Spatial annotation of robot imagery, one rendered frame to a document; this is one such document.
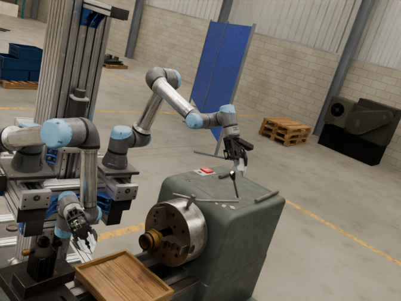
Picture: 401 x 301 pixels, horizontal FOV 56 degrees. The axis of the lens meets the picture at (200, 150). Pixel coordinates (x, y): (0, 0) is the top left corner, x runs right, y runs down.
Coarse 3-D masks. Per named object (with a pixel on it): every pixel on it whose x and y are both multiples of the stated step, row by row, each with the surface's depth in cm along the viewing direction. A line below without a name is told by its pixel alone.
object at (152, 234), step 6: (144, 234) 173; (150, 234) 173; (156, 234) 174; (138, 240) 175; (144, 240) 176; (150, 240) 171; (156, 240) 173; (144, 246) 174; (150, 246) 171; (156, 246) 174
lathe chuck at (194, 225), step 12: (156, 204) 187; (168, 204) 182; (180, 204) 182; (168, 216) 182; (180, 216) 177; (192, 216) 179; (168, 228) 191; (180, 228) 178; (192, 228) 175; (192, 240) 174; (156, 252) 189; (168, 252) 184; (192, 252) 178; (168, 264) 184; (180, 264) 179
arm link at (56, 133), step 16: (0, 128) 172; (16, 128) 170; (32, 128) 160; (48, 128) 149; (64, 128) 148; (80, 128) 154; (0, 144) 170; (16, 144) 167; (32, 144) 162; (48, 144) 150; (64, 144) 150; (80, 144) 159
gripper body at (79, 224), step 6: (72, 210) 147; (78, 210) 150; (72, 216) 148; (78, 216) 144; (84, 216) 145; (72, 222) 144; (78, 222) 143; (84, 222) 141; (72, 228) 140; (78, 228) 141; (84, 228) 142; (90, 228) 143; (78, 234) 142; (84, 234) 143
